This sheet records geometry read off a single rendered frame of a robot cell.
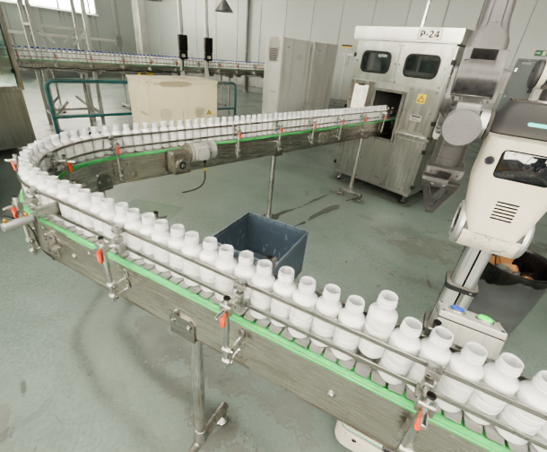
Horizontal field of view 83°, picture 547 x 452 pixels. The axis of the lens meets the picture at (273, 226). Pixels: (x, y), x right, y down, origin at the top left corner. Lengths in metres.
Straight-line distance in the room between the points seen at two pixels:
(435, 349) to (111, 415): 1.59
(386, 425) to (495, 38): 0.81
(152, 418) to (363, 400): 1.26
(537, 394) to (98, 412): 1.76
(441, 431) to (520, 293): 1.58
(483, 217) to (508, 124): 0.29
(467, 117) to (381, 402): 0.60
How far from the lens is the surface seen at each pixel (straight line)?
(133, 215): 1.02
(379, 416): 0.86
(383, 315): 0.70
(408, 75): 4.30
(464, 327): 0.87
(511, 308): 2.39
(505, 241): 1.25
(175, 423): 1.85
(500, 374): 0.76
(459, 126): 0.61
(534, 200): 1.20
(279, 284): 0.76
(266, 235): 1.47
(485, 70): 0.68
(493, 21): 0.74
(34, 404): 2.12
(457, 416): 0.84
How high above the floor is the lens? 1.62
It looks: 29 degrees down
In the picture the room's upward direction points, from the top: 6 degrees clockwise
